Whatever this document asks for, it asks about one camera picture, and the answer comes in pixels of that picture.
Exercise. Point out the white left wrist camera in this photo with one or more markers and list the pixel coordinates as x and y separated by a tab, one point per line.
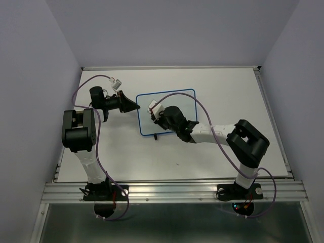
115	83

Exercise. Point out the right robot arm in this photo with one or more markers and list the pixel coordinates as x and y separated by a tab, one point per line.
246	142

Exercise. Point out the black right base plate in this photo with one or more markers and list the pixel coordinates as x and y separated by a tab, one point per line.
227	192

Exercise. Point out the aluminium right side rail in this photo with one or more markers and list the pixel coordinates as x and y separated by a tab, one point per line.
258	77

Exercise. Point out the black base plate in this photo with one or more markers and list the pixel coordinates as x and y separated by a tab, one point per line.
227	192
102	192

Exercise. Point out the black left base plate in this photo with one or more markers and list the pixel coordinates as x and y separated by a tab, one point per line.
102	192

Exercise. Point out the blue framed whiteboard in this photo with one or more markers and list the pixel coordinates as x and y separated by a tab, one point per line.
187	105

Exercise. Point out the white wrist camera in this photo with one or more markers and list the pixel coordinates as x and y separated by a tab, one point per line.
115	83
154	109

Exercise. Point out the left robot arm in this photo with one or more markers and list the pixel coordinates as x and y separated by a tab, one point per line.
79	135

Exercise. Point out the aluminium front mounting rail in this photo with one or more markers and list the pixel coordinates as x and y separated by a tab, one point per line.
186	191

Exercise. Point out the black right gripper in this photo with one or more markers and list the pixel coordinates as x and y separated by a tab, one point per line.
158	121

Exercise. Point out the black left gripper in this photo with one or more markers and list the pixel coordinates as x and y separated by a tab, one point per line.
124	104

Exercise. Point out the aluminium table edge rail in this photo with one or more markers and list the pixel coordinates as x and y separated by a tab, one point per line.
113	68

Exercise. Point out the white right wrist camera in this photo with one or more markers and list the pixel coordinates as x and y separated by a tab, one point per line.
154	109

